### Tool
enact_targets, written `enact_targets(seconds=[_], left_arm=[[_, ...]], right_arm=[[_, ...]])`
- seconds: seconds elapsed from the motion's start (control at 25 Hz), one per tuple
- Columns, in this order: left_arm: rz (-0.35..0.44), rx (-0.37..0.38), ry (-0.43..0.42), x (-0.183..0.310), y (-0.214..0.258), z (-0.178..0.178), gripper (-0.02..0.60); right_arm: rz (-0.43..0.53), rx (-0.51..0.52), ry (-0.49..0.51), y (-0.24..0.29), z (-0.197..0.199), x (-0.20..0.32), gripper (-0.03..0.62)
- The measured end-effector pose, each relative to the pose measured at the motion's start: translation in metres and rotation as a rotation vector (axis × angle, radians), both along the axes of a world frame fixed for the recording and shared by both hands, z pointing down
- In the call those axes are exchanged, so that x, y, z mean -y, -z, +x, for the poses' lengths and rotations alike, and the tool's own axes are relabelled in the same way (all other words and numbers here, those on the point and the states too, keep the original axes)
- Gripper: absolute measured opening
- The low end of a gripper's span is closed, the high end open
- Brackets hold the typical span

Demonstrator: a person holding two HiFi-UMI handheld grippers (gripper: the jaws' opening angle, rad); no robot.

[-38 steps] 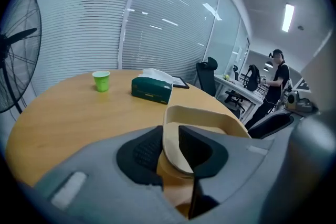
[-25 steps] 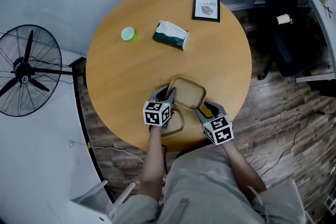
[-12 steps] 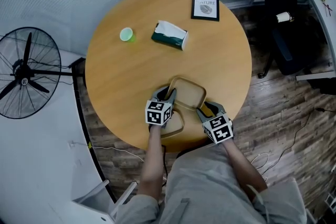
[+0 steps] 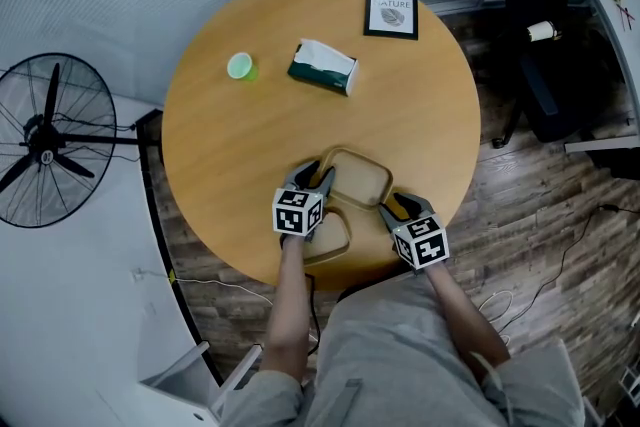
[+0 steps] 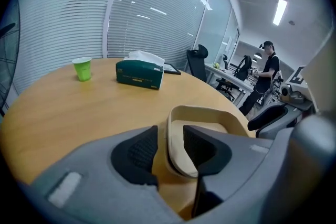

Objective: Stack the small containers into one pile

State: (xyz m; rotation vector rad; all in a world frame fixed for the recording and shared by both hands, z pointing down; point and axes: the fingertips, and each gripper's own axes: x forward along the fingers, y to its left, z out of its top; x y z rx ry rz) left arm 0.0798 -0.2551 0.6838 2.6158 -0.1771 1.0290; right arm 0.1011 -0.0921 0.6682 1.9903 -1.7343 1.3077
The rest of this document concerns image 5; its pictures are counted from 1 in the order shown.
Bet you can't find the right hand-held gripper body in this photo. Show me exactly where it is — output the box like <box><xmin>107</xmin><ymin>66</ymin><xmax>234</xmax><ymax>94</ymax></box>
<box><xmin>288</xmin><ymin>40</ymin><xmax>336</xmax><ymax>157</ymax></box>

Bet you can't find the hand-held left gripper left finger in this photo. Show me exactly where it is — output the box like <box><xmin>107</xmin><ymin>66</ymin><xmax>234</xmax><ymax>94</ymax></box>
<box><xmin>18</xmin><ymin>125</ymin><xmax>190</xmax><ymax>224</ymax></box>

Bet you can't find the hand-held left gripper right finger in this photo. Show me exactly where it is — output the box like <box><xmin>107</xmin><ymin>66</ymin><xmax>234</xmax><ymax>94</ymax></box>
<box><xmin>183</xmin><ymin>125</ymin><xmax>325</xmax><ymax>224</ymax></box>

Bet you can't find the small beige container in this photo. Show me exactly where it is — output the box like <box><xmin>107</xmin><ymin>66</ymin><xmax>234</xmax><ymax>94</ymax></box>
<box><xmin>164</xmin><ymin>105</ymin><xmax>250</xmax><ymax>178</ymax></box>

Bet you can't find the small green cup container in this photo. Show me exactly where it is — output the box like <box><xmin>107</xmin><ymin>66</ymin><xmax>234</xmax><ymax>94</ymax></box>
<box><xmin>71</xmin><ymin>57</ymin><xmax>92</xmax><ymax>82</ymax></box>

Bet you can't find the grey device with printed panel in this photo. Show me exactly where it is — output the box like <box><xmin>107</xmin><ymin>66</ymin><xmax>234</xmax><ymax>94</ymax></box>
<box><xmin>278</xmin><ymin>65</ymin><xmax>313</xmax><ymax>111</ymax></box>

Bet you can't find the grey office chair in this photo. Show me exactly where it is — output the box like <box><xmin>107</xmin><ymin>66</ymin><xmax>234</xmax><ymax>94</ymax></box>
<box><xmin>247</xmin><ymin>101</ymin><xmax>313</xmax><ymax>140</ymax></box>

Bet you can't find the black backpack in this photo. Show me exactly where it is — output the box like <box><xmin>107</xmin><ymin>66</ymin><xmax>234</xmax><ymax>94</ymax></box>
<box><xmin>234</xmin><ymin>55</ymin><xmax>253</xmax><ymax>81</ymax></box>

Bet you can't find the long ceiling light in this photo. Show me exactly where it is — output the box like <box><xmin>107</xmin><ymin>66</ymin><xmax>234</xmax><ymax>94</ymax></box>
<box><xmin>272</xmin><ymin>0</ymin><xmax>288</xmax><ymax>27</ymax></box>

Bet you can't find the low black office chair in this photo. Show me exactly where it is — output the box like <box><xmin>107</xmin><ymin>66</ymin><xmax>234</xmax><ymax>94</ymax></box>
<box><xmin>215</xmin><ymin>78</ymin><xmax>236</xmax><ymax>102</ymax></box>

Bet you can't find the white office desk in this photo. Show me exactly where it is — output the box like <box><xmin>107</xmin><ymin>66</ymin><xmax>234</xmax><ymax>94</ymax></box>
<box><xmin>204</xmin><ymin>62</ymin><xmax>256</xmax><ymax>109</ymax></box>

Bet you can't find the dark green tissue box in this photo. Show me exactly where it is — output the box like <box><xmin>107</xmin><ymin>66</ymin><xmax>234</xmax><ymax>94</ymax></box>
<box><xmin>115</xmin><ymin>50</ymin><xmax>165</xmax><ymax>91</ymax></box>

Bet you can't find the black office chair with headrest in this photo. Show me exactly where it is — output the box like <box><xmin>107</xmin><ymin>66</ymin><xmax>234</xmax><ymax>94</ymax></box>
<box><xmin>186</xmin><ymin>44</ymin><xmax>209</xmax><ymax>83</ymax></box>

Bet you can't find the black standing fan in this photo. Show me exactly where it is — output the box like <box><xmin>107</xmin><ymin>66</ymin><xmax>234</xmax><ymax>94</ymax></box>
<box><xmin>0</xmin><ymin>0</ymin><xmax>21</xmax><ymax>116</ymax></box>

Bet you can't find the black picture frame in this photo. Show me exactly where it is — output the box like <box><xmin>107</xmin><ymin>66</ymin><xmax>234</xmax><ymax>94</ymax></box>
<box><xmin>163</xmin><ymin>62</ymin><xmax>182</xmax><ymax>76</ymax></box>

